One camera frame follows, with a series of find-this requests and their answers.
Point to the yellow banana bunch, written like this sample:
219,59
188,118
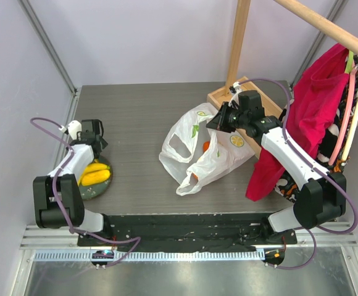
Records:
95,173

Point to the black patterned garment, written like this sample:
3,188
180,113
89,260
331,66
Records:
328,143

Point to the magenta shirt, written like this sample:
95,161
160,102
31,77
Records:
316,99

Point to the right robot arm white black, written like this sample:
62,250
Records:
321,193

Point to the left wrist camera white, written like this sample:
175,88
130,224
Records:
72,129

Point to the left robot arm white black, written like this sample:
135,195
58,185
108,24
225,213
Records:
56,196

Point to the pink hanger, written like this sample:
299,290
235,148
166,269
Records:
346,116

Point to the white cable duct strip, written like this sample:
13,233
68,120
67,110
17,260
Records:
106,255

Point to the wooden clothes rack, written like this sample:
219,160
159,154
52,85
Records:
279,39

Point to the dark fruit plate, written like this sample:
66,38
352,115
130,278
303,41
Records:
94,191

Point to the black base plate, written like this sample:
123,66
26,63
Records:
215,232

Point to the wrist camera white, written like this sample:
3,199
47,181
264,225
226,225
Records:
235,89
72,129

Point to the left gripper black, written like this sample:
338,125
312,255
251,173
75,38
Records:
104,143

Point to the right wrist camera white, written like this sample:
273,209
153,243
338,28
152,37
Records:
235,89

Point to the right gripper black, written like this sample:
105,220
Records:
223,116

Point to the orange persimmon fruit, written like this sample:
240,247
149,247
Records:
205,146

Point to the green hanger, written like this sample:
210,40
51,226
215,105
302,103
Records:
349,62

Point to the white plastic bag lemon print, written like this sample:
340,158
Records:
182,154

